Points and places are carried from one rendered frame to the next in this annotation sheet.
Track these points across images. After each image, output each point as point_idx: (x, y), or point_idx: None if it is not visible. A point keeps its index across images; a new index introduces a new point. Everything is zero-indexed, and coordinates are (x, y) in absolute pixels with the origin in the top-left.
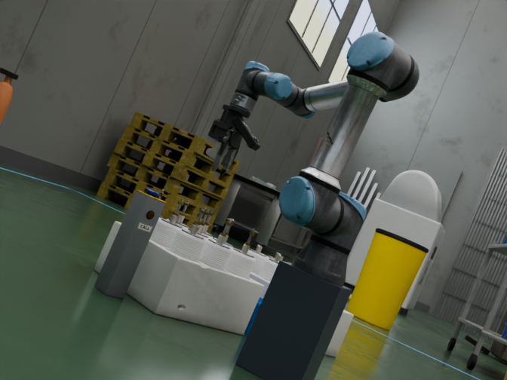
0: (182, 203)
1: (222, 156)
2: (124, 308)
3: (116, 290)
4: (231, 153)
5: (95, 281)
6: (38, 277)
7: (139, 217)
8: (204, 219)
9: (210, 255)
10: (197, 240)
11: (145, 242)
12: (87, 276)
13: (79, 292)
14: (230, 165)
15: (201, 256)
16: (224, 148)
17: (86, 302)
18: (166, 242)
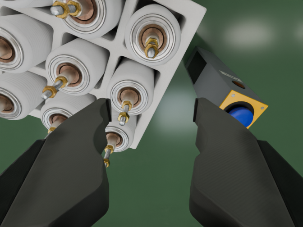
0: (126, 115)
1: (236, 135)
2: (235, 17)
3: (208, 52)
4: (96, 180)
5: (181, 86)
6: (270, 83)
7: (248, 87)
8: (58, 84)
9: (116, 0)
10: (171, 12)
11: (214, 65)
12: (178, 97)
13: (255, 55)
14: (68, 119)
15: (117, 19)
16: (293, 187)
17: (286, 29)
18: (149, 73)
